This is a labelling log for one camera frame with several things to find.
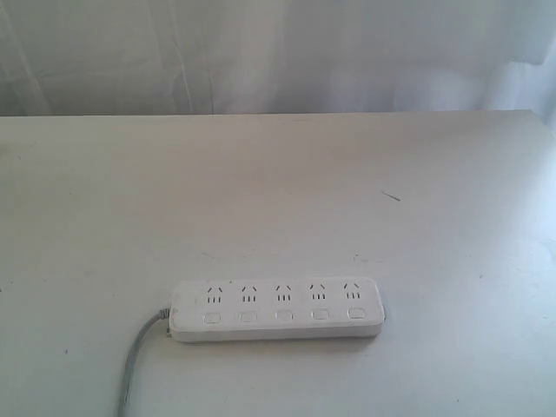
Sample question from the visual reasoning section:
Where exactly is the grey power cord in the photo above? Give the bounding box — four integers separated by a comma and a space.
116, 307, 171, 417

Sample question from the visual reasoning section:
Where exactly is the white backdrop curtain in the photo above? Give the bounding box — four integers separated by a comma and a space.
1, 1, 555, 127

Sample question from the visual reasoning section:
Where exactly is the white five-outlet power strip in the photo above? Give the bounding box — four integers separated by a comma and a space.
169, 276, 386, 343

